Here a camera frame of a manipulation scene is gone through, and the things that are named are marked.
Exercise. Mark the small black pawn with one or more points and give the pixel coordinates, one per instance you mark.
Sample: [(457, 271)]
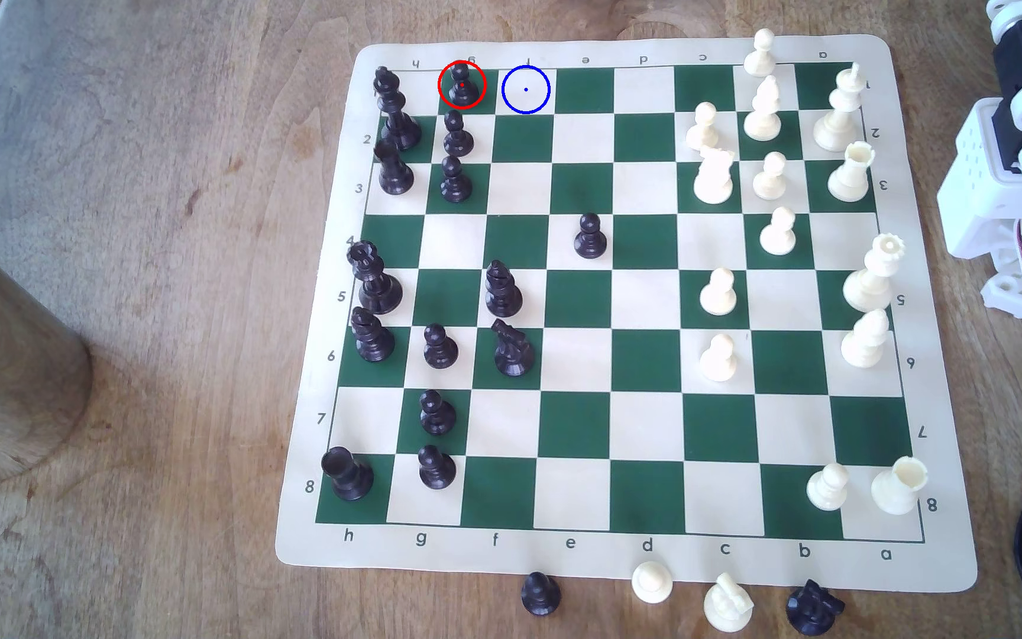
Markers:
[(441, 351), (463, 87), (590, 240), (436, 471), (437, 417), (458, 139), (540, 596), (455, 184)]

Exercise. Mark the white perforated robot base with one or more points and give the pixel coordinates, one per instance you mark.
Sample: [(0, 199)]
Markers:
[(977, 200)]

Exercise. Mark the black chess bishop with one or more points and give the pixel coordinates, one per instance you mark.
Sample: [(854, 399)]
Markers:
[(373, 340), (503, 297)]

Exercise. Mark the black chess knight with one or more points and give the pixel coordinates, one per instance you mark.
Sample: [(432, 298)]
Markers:
[(813, 610), (514, 353)]

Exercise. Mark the black chess queen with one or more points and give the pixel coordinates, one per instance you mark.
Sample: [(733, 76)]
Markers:
[(378, 288)]

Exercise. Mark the green and cream chess mat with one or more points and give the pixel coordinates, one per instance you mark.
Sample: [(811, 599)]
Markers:
[(644, 426)]

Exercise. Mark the black chess rook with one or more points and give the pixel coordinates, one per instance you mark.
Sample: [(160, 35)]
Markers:
[(395, 176), (349, 477)]

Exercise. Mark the black chess king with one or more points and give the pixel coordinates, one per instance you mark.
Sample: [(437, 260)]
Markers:
[(399, 129)]

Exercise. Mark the white chess knight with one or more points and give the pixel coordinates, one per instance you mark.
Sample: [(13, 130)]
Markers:
[(727, 608), (713, 180)]

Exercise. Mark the white chess bishop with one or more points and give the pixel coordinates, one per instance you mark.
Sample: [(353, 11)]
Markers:
[(762, 120), (864, 344)]

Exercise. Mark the white chess queen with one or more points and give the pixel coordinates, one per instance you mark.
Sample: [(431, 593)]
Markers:
[(868, 286)]

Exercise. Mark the white chess rook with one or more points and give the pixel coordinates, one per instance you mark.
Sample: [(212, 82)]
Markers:
[(852, 177), (897, 490)]

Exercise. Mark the white chess king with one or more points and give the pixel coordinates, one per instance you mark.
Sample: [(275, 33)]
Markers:
[(836, 129)]

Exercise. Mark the small white pawn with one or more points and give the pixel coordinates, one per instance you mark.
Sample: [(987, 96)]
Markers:
[(719, 296), (828, 491), (719, 362), (770, 180), (759, 58), (652, 584), (703, 131), (778, 235)]

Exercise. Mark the round wooden post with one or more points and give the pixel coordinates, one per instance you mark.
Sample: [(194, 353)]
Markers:
[(5, 373)]

